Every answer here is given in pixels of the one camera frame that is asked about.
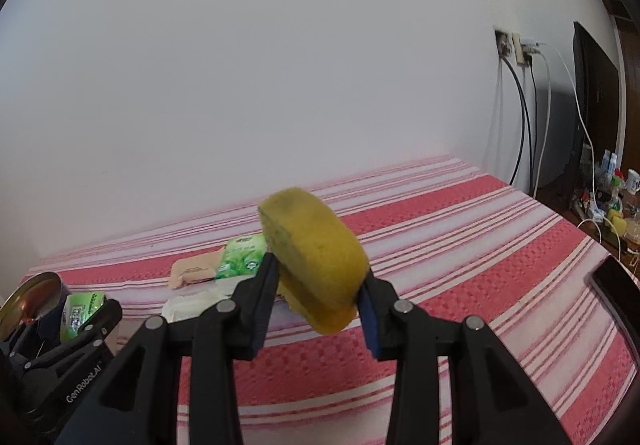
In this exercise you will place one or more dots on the wall outlet with plugs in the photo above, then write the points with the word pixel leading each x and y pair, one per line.
pixel 524 50

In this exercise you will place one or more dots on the round metal tin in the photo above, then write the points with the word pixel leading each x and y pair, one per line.
pixel 30 295

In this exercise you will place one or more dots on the beige snack packet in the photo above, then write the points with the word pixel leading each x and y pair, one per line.
pixel 195 270

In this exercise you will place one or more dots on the black smartphone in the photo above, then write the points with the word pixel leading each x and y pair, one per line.
pixel 617 290

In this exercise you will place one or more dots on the red striped tablecloth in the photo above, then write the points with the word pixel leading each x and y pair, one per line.
pixel 475 235

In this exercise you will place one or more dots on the wall power outlet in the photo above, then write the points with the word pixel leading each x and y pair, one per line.
pixel 502 42

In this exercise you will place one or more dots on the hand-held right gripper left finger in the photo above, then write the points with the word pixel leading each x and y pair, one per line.
pixel 265 310

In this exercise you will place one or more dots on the white mug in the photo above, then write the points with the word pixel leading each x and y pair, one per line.
pixel 633 182

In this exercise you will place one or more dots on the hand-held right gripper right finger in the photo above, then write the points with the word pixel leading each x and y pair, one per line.
pixel 369 325

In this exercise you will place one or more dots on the green leaf print tissue packet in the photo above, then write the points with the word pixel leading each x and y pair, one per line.
pixel 240 257

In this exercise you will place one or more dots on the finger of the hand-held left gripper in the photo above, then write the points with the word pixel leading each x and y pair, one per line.
pixel 95 325

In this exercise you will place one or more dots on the white plastic packet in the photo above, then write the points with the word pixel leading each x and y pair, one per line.
pixel 195 300

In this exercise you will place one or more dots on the small yellow object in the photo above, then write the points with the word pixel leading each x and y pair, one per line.
pixel 617 222

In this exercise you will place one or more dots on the green tissue packet white label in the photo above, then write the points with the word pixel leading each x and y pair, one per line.
pixel 77 315

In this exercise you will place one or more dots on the dark wooden side table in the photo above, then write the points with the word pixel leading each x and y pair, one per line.
pixel 555 197

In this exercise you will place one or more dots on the white blue bottle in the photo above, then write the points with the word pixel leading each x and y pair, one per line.
pixel 614 165
pixel 606 162

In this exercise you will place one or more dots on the yellow sponge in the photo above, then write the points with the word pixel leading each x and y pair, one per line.
pixel 315 250

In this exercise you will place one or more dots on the black flat monitor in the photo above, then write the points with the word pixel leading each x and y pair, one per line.
pixel 595 100

